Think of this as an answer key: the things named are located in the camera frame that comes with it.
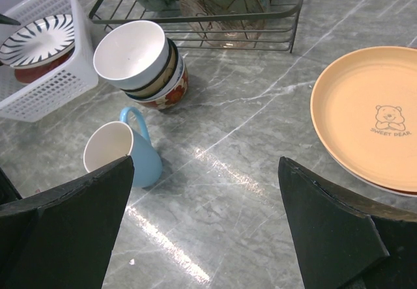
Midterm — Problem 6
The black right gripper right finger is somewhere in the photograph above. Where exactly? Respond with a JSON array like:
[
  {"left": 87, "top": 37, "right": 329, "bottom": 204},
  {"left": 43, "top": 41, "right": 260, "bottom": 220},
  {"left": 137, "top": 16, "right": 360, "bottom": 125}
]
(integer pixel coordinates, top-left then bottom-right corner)
[{"left": 278, "top": 157, "right": 416, "bottom": 288}]

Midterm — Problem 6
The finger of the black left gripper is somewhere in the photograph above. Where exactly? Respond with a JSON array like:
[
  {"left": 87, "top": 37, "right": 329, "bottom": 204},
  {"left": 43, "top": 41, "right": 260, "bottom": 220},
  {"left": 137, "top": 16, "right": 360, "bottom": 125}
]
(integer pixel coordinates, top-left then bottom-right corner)
[{"left": 0, "top": 14, "right": 20, "bottom": 26}]

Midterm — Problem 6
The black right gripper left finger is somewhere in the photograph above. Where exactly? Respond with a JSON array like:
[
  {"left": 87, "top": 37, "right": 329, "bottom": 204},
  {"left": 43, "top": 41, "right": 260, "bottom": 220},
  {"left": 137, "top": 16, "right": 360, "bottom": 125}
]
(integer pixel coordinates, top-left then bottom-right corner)
[{"left": 1, "top": 156, "right": 134, "bottom": 288}]

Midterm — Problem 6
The blue striped white plate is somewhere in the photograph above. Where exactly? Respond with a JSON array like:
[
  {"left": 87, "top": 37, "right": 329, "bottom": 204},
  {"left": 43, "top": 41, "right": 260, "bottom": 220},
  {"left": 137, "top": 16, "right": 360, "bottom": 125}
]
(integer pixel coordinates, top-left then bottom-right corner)
[{"left": 1, "top": 14, "right": 75, "bottom": 70}]

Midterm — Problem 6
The red teal flower plate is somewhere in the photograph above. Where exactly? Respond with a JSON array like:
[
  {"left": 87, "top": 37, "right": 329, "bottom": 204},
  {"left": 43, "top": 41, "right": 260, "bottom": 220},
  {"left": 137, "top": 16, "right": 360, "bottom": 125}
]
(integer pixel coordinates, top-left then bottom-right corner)
[{"left": 14, "top": 49, "right": 75, "bottom": 85}]

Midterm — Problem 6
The white plastic bin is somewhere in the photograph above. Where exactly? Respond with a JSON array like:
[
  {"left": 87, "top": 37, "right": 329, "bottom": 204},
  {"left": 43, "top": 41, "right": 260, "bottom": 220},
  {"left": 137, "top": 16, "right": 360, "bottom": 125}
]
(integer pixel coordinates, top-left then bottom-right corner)
[{"left": 1, "top": 0, "right": 98, "bottom": 122}]

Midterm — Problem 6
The white bottom plate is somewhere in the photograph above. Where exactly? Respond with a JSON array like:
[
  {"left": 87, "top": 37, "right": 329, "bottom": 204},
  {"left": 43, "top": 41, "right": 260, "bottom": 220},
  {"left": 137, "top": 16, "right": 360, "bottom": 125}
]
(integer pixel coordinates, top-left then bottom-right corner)
[{"left": 329, "top": 153, "right": 416, "bottom": 198}]

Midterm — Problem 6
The light blue mug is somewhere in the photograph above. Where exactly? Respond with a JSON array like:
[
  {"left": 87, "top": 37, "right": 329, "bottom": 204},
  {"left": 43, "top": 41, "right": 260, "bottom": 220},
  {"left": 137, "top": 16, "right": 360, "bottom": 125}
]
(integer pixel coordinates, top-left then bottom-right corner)
[{"left": 83, "top": 107, "right": 162, "bottom": 188}]

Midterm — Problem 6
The orange bear plate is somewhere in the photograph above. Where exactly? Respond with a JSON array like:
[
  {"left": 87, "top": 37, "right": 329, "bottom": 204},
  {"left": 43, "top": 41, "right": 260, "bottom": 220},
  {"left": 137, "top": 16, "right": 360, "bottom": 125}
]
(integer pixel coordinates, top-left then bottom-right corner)
[{"left": 310, "top": 46, "right": 416, "bottom": 192}]

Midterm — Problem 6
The white top bowl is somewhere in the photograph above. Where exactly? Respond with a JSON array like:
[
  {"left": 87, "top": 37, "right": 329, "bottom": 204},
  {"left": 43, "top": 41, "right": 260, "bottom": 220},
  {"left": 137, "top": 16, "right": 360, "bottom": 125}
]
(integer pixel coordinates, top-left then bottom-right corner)
[{"left": 93, "top": 20, "right": 170, "bottom": 90}]

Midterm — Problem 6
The clear pink glass plate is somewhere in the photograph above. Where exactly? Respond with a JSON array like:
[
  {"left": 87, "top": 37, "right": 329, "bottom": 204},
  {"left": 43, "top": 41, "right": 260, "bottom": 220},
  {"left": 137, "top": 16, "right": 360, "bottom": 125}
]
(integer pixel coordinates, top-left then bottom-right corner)
[{"left": 179, "top": 0, "right": 266, "bottom": 48}]

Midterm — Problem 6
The black wire dish rack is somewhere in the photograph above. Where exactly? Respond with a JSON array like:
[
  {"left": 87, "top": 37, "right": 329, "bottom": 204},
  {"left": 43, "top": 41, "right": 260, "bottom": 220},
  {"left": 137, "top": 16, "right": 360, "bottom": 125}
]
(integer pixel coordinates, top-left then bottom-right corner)
[{"left": 89, "top": 0, "right": 304, "bottom": 52}]

